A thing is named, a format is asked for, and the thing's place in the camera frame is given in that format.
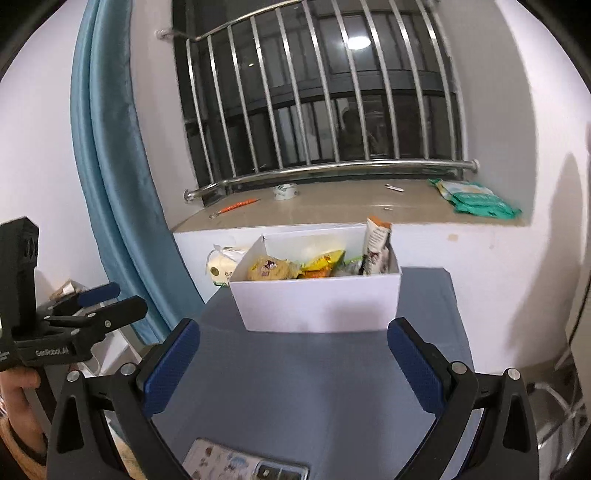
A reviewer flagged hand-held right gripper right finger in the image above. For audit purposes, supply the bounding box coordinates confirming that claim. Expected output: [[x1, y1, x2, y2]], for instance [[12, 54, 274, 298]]
[[387, 316, 540, 480]]

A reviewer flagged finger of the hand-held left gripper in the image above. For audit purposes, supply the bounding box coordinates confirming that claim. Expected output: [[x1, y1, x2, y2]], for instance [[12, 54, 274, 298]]
[[52, 282, 122, 318], [44, 296, 148, 331]]

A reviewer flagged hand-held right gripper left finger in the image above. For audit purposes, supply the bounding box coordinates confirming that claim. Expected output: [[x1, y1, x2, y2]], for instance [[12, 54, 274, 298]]
[[48, 318, 201, 480]]

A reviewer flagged green white snack packet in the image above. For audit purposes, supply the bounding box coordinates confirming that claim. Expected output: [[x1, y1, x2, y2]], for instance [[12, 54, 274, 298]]
[[333, 257, 365, 278]]

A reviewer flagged white cardboard box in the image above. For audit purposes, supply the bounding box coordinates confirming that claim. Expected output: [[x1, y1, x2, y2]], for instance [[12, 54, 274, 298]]
[[228, 224, 402, 334]]

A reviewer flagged orange-topped white snack packet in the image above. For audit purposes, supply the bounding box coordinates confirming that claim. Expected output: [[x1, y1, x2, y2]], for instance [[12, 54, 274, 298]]
[[361, 218, 393, 276]]

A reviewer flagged yellow snack bag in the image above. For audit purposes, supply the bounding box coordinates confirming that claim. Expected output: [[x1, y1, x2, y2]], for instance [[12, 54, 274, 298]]
[[300, 250, 346, 279]]

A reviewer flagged tan pastry packet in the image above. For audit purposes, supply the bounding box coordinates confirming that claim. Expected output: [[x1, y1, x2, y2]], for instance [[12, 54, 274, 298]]
[[248, 255, 296, 281]]

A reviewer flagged person's left hand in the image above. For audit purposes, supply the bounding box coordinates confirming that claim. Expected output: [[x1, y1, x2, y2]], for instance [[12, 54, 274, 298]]
[[0, 368, 43, 444]]

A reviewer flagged small beige box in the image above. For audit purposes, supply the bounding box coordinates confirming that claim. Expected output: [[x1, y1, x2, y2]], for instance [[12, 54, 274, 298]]
[[48, 278, 88, 303]]

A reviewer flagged blue curtain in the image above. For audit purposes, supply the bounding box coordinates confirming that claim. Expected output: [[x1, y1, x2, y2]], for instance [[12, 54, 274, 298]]
[[69, 0, 206, 347]]

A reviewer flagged cream packet with green edge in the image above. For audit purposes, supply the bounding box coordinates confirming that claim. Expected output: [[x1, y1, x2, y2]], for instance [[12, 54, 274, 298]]
[[206, 244, 252, 288]]

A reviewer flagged white printed packet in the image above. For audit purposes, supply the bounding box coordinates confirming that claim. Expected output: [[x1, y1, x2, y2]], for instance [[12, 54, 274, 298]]
[[182, 438, 309, 480]]

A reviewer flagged orange pen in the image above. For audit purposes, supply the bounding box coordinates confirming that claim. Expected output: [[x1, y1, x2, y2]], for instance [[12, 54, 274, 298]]
[[217, 198, 260, 215]]

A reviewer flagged green wipes pack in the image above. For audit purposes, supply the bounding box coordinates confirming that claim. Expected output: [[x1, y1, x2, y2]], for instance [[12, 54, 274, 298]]
[[450, 190, 522, 220], [428, 178, 497, 204]]

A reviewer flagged steel window grille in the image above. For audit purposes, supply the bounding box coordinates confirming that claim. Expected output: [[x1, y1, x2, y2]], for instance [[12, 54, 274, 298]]
[[157, 0, 481, 205]]

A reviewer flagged metal chair frame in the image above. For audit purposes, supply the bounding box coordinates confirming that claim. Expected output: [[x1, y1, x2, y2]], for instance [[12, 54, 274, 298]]
[[526, 342, 591, 446]]

